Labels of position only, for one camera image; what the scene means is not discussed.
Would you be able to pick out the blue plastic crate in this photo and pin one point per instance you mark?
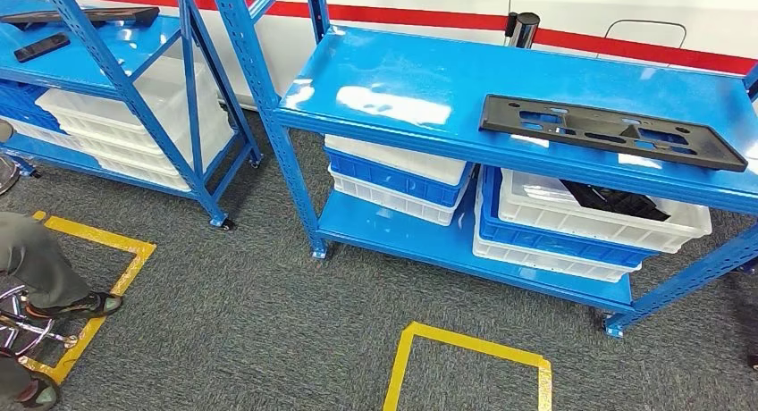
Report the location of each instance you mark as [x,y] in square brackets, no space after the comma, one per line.
[23,103]
[551,242]
[385,180]

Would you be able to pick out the yellow floor tape square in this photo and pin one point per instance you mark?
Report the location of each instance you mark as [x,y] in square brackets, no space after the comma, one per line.
[133,266]
[397,367]

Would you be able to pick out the black stanchion post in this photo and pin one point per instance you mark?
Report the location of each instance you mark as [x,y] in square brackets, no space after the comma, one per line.
[524,29]

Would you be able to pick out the black plastic plate bracket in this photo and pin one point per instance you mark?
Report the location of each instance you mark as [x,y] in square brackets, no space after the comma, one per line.
[503,118]
[118,15]

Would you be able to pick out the white plastic crate stack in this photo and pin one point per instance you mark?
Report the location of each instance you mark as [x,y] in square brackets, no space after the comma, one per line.
[118,118]

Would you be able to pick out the person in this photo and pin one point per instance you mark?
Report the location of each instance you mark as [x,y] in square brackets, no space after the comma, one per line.
[35,260]

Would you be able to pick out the blue metal shelf rack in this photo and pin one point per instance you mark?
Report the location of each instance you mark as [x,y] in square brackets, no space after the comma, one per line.
[385,71]
[118,77]

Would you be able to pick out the black part in crate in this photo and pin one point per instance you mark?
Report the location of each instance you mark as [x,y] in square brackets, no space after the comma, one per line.
[616,201]

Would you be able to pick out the black swivel stool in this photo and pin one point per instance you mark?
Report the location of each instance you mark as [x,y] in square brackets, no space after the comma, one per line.
[23,328]

